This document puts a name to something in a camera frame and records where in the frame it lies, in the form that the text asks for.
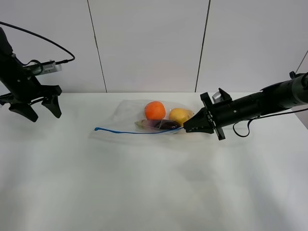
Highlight purple eggplant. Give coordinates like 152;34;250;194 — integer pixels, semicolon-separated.
135;119;181;130

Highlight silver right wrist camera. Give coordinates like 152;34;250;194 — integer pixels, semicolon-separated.
212;91;223;103

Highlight yellow pear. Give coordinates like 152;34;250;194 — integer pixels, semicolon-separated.
168;108;194;126

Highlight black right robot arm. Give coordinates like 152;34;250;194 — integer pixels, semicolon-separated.
183;72;308;140

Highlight orange fruit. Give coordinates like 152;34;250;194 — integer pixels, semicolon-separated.
144;101;166;120

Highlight clear zip bag blue seal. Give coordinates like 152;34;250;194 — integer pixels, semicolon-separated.
89;100;195;140

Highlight black right camera cable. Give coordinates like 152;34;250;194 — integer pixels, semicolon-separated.
232;71;308;138

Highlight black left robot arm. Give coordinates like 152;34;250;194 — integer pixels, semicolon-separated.
0;29;62;122

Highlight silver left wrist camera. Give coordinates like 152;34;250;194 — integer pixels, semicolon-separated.
27;61;62;76

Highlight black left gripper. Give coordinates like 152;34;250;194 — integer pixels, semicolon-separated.
0;52;62;122

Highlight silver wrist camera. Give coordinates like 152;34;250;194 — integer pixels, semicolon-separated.
212;91;223;103
27;61;62;76

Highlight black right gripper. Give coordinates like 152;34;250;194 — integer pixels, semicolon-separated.
183;88;232;141

